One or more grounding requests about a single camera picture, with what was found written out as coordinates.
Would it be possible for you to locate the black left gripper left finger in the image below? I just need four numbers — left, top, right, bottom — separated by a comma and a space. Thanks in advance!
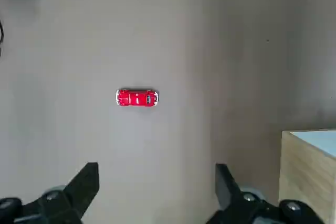
0, 162, 100, 224

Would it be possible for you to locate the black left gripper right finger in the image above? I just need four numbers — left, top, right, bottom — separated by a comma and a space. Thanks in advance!
206, 163, 328, 224

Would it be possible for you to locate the red toy car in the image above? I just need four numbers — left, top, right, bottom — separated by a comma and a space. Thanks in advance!
115, 89, 160, 108

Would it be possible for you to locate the light wooden cabinet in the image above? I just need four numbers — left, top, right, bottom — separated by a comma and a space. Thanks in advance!
277, 129, 336, 224

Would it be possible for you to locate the black lamp cable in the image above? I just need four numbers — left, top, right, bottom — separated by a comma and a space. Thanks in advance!
0, 19, 5, 57

